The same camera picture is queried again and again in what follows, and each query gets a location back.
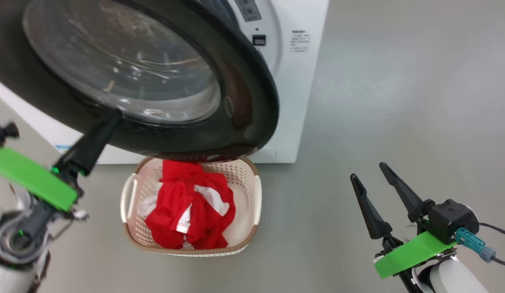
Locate dark round washer door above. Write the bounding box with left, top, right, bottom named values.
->
left=0, top=0, right=279, bottom=162

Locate teal cable connector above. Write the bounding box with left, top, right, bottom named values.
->
left=455, top=227, right=497, bottom=263

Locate thin black camera cable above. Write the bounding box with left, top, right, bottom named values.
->
left=479, top=222, right=505, bottom=268

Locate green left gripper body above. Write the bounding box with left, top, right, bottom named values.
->
left=0, top=147, right=88, bottom=222

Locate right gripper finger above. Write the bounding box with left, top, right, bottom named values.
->
left=379, top=163, right=434, bottom=223
left=350, top=173, right=393, bottom=240

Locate cream perforated laundry basket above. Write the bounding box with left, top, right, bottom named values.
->
left=120, top=156, right=262, bottom=257

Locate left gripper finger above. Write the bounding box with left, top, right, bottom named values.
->
left=53, top=110, right=123, bottom=176

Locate grey warning sticker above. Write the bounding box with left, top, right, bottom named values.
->
left=235, top=0, right=262, bottom=22

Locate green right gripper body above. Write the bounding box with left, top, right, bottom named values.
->
left=374, top=231, right=457, bottom=293

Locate red garment with white trim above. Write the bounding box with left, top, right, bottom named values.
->
left=160, top=160, right=237, bottom=228
left=145, top=191, right=237, bottom=250

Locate white front-load washing machine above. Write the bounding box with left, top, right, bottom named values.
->
left=0, top=0, right=329, bottom=164

